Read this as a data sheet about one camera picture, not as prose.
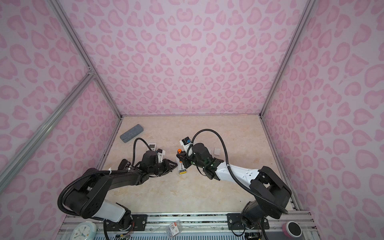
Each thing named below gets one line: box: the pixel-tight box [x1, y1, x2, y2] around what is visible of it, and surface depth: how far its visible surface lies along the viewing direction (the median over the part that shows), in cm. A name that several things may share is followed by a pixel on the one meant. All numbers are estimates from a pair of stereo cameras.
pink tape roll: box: [282, 221, 302, 238], surface depth 68 cm
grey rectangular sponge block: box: [120, 124, 144, 143], surface depth 109 cm
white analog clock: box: [69, 221, 97, 240], surface depth 70 cm
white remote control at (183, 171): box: [178, 161, 187, 175], surface depth 92 cm
